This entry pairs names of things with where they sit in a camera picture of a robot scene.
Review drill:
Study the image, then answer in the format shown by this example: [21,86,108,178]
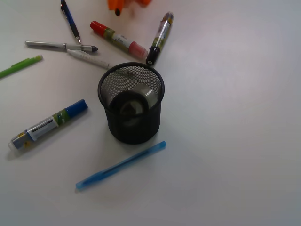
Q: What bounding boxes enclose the red cap marker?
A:
[90,21,148,60]

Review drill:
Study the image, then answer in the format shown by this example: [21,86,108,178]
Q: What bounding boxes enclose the black tape roll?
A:
[109,90,149,116]

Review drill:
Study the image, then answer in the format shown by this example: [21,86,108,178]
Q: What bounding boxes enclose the green pen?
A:
[0,55,43,79]

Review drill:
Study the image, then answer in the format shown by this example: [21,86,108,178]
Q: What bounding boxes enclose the dark blue click pen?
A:
[60,0,81,45]

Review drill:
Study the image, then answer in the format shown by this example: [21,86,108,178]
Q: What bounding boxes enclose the white patterned pen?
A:
[67,49,112,69]

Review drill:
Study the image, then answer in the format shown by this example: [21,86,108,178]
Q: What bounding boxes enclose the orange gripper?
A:
[108,0,151,16]

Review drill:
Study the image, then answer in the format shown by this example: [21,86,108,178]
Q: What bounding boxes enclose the black cap marker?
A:
[146,12,174,66]

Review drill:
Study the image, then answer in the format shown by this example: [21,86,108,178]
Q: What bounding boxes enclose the clear tape roll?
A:
[133,83,158,109]

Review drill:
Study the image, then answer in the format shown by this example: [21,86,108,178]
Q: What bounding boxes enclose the black mesh pen holder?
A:
[97,62,165,145]

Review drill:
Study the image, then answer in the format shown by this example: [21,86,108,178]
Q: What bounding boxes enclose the light blue ballpoint pen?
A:
[76,141,166,191]

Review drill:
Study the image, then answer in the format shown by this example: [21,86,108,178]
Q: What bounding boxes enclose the blue cap marker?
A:
[8,99,88,154]

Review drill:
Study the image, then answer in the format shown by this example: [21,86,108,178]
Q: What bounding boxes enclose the silver grey pen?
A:
[25,41,98,52]

